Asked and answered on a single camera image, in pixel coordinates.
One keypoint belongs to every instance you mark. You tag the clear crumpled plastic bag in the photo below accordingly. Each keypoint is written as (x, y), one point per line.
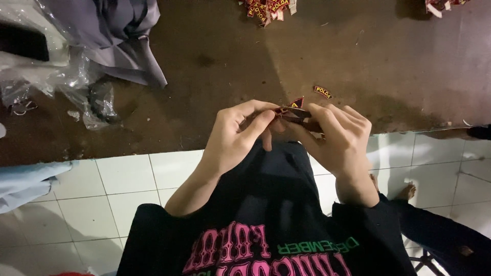
(57, 73)

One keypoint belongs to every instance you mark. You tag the small pile of maroon patches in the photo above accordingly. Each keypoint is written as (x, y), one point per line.
(441, 4)

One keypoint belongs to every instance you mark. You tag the black flat object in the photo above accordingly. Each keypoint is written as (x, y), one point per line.
(23, 42)

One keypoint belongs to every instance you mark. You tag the black printed t-shirt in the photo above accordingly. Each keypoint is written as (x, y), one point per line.
(268, 214)

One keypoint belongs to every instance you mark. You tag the grey fabric heap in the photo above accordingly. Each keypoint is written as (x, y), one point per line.
(122, 38)

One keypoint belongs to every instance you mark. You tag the person's right hand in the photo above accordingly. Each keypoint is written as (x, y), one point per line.
(341, 145)

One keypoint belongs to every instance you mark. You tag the light blue cloth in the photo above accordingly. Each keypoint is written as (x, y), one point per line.
(27, 184)

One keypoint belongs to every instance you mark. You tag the bundle of maroon patches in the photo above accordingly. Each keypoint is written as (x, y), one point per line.
(297, 114)

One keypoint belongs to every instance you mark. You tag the large pile of maroon patches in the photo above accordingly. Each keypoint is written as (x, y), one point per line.
(268, 9)

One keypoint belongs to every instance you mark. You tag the single curved maroon patch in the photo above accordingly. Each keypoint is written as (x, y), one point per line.
(323, 92)

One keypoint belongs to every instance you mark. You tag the black metal stool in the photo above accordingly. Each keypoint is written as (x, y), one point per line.
(425, 262)

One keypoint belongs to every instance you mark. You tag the person's left hand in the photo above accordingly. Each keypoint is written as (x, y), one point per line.
(230, 142)

